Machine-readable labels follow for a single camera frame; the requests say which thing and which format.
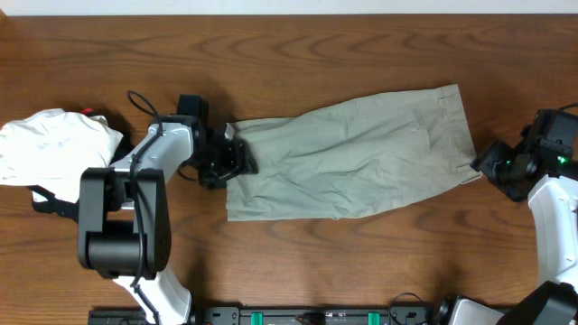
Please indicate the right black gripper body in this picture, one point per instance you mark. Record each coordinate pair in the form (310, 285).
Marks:
(499, 164)

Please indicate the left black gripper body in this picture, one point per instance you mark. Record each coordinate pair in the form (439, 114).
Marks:
(232, 158)

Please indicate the khaki green shorts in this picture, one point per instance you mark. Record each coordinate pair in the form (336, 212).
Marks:
(355, 159)

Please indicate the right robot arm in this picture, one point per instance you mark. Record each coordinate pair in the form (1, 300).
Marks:
(541, 171)

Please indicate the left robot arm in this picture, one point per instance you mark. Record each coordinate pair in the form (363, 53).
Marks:
(124, 224)

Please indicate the red item behind pile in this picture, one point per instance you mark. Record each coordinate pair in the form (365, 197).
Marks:
(87, 111)

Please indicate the black folded garment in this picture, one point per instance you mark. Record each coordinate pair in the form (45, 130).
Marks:
(51, 205)

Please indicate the white folded garment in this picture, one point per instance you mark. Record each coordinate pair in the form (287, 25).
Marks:
(52, 148)

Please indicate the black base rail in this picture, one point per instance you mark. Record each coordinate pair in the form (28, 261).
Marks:
(453, 310)

